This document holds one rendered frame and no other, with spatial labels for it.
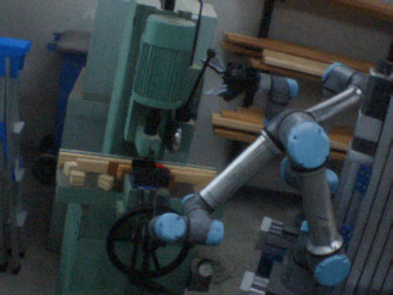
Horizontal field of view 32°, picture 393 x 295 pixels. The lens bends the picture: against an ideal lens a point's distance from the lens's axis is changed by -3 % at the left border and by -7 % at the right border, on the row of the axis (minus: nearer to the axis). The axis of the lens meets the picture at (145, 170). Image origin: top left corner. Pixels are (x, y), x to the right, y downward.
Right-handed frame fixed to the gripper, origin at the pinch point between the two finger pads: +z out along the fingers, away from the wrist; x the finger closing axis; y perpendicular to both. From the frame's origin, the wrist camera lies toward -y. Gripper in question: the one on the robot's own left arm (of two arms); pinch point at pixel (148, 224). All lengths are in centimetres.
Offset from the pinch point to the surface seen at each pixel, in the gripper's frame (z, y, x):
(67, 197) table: 22.7, -7.0, -25.4
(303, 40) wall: 210, -156, 133
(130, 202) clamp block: 12.2, -7.4, -5.0
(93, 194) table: 21.7, -9.1, -16.7
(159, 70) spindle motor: 7, -53, -2
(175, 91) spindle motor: 11.2, -47.7, 5.7
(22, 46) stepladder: 84, -77, -53
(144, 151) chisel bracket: 24.9, -27.4, -0.4
